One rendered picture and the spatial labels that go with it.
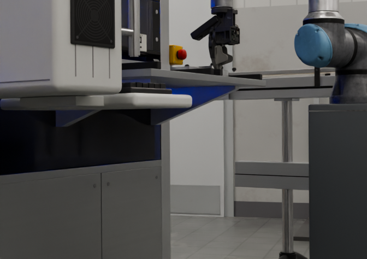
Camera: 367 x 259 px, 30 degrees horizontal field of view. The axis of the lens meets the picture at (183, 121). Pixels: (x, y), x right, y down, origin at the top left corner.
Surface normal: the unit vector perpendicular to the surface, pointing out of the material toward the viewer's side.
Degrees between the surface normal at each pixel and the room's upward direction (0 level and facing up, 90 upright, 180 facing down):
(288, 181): 90
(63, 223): 90
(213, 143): 90
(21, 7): 90
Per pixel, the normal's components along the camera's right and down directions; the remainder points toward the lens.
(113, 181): 0.85, 0.00
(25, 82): -0.62, 0.00
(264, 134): -0.29, 0.00
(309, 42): -0.79, 0.14
